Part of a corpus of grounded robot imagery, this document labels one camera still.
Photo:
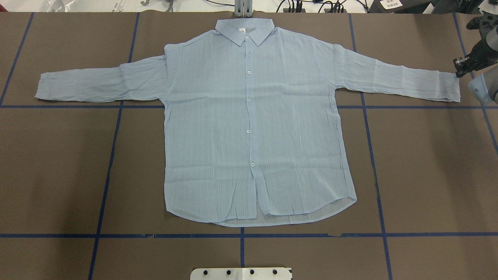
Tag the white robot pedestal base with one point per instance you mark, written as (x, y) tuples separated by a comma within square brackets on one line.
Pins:
[(259, 273)]

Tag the aluminium frame post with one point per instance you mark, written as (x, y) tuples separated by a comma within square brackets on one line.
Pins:
[(243, 8)]

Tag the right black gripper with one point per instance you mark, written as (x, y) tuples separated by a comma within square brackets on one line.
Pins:
[(483, 52)]

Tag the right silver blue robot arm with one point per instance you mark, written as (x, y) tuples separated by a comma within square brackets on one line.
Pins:
[(484, 86)]

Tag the light blue button-up shirt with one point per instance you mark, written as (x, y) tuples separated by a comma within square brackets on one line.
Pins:
[(252, 132)]

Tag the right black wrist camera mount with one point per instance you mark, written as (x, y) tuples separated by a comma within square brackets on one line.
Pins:
[(480, 21)]

